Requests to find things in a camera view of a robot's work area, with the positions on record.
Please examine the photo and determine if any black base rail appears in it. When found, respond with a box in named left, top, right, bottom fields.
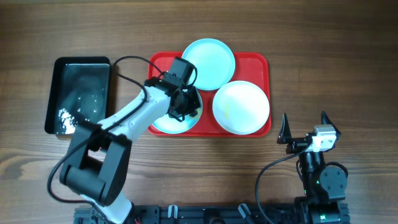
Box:
left=73, top=203, right=351, bottom=224

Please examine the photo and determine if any yellow green sponge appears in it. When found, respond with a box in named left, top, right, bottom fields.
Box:
left=188, top=111, right=200, bottom=119

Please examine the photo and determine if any white plate right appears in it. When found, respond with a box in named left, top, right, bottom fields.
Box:
left=212, top=80, right=271, bottom=135

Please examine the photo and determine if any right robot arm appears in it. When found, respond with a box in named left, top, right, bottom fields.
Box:
left=277, top=111, right=350, bottom=224

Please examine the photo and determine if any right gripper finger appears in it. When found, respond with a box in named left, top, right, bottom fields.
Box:
left=321, top=111, right=341, bottom=136
left=278, top=113, right=292, bottom=140

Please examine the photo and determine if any teal plate top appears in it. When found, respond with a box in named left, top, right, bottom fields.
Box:
left=182, top=39, right=236, bottom=91

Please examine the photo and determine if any teal plate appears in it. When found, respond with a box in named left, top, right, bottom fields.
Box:
left=152, top=91, right=203, bottom=134
left=182, top=39, right=236, bottom=91

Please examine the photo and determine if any black water tray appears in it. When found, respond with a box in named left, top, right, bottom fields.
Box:
left=44, top=56, right=111, bottom=135

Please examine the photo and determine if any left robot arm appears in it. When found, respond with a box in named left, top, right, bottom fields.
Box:
left=54, top=77, right=201, bottom=223

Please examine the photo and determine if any red plastic tray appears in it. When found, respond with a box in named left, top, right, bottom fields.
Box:
left=150, top=51, right=271, bottom=138

